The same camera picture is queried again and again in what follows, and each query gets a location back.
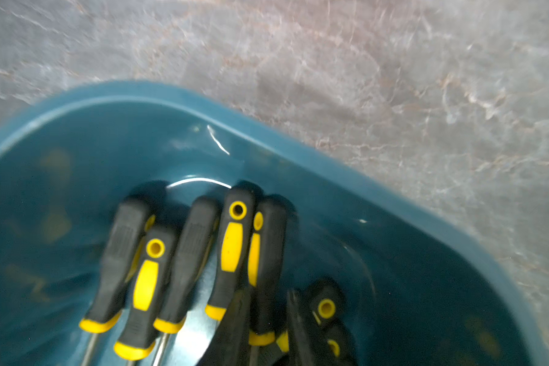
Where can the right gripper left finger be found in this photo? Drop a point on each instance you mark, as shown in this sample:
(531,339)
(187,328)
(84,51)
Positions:
(230,343)

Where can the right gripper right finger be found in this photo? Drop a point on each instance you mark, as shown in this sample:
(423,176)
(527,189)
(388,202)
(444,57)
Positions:
(307,345)

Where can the teal plastic storage box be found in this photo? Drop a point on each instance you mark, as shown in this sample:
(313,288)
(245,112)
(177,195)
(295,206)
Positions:
(418,291)

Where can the file tool in box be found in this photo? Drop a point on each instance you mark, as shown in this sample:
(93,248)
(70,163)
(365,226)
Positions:
(264,270)
(232,248)
(326,301)
(342,343)
(132,219)
(138,338)
(191,255)

